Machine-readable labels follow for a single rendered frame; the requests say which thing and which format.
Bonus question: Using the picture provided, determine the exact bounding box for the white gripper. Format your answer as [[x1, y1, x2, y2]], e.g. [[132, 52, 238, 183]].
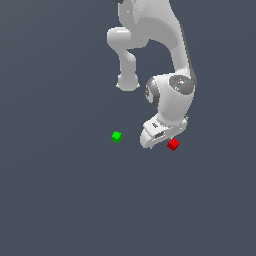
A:
[[139, 114, 190, 150]]

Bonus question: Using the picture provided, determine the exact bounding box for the red cube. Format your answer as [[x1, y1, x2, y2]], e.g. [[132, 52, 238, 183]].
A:
[[166, 138, 181, 152]]

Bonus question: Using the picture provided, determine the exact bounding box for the green cube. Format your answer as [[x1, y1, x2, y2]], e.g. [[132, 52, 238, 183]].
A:
[[111, 130, 123, 144]]

